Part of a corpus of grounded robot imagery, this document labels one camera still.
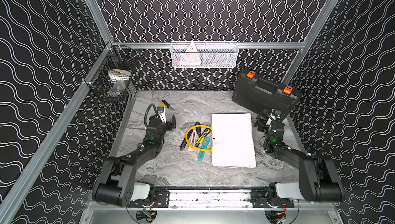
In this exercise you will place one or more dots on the white wire wall basket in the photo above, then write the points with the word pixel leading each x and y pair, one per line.
pixel 213 54

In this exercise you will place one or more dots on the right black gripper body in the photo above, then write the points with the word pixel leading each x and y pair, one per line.
pixel 263 127

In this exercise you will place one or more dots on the pink triangle card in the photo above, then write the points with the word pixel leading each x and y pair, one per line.
pixel 190 57

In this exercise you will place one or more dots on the yellow black art knife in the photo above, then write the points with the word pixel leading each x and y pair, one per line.
pixel 205 133

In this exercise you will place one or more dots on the black wire corner basket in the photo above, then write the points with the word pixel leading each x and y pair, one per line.
pixel 119 57

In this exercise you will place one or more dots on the silver mounting rail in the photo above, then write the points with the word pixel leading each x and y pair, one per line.
pixel 221 198

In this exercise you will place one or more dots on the white pouch with yellow handles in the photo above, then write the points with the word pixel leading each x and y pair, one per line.
pixel 232 142

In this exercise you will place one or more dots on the teal utility knife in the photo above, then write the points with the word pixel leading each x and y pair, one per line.
pixel 205 145

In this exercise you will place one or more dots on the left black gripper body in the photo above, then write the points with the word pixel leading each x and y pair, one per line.
pixel 168 122

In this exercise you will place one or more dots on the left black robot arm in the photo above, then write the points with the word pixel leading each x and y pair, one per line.
pixel 116 182

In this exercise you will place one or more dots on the pink utility knife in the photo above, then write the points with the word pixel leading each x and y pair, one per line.
pixel 193 137

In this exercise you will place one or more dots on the yellow black screwdriver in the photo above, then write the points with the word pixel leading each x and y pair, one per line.
pixel 165 104

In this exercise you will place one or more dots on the black tool case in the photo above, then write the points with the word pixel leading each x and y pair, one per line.
pixel 256 93

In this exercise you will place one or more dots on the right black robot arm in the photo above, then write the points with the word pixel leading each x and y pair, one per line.
pixel 318 179

